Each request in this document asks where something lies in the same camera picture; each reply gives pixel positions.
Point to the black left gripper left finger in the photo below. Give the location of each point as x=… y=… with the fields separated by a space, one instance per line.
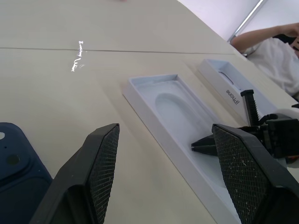
x=93 y=168

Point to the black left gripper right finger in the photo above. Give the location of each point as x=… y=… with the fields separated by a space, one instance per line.
x=247 y=177

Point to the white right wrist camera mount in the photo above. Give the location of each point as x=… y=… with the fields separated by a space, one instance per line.
x=288 y=112

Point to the white window frame bar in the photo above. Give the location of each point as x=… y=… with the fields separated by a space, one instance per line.
x=247 y=16

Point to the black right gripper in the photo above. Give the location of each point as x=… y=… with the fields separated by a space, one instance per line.
x=280 y=135

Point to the dark blue smartphone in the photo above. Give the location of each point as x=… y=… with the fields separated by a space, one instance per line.
x=18 y=186

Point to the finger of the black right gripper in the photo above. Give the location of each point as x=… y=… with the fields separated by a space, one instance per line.
x=203 y=145

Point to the person in white shirt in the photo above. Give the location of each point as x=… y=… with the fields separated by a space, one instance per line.
x=275 y=60

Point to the white phone box lid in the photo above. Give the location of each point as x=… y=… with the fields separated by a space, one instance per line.
x=210 y=70

